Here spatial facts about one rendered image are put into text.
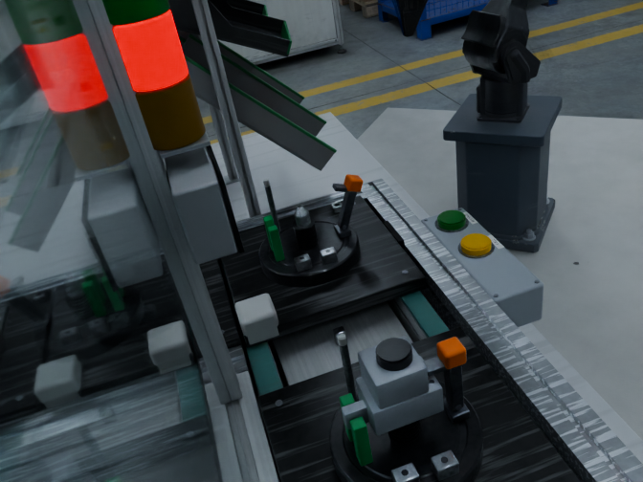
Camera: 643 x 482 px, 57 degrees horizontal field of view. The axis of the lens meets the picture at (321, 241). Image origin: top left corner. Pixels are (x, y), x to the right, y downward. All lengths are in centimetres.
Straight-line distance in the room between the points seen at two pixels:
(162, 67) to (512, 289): 49
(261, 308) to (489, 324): 27
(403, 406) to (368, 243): 37
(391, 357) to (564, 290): 48
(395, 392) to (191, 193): 23
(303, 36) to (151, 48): 447
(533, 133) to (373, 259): 29
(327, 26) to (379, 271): 425
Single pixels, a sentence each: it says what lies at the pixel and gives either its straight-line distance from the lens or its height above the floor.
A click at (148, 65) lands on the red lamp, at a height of 133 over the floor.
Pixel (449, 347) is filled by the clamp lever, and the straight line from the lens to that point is 53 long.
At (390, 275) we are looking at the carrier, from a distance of 78.
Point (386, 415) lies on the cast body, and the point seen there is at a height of 105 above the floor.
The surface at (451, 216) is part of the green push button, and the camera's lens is 88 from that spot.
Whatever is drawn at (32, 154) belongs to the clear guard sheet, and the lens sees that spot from 17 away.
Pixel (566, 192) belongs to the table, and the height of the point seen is 86.
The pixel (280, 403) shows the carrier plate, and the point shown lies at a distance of 65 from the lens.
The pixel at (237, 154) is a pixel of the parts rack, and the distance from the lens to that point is 95.
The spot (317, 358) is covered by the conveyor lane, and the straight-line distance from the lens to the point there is 76.
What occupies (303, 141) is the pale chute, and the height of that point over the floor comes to 105.
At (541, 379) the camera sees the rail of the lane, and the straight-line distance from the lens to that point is 67.
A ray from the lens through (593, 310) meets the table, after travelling 90.
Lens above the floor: 145
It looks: 34 degrees down
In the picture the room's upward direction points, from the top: 11 degrees counter-clockwise
